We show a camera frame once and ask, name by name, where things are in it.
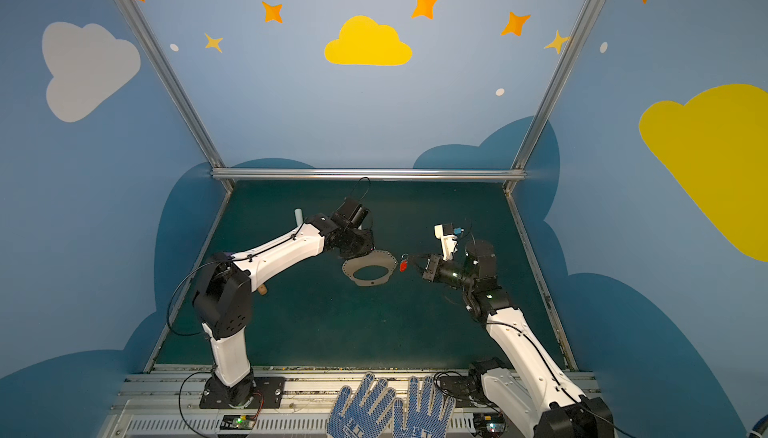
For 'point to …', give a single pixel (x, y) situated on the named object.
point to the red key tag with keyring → (404, 263)
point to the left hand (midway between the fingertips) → (378, 249)
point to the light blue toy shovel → (299, 216)
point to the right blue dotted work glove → (430, 421)
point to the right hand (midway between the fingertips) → (411, 256)
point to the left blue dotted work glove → (362, 413)
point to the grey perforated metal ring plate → (377, 258)
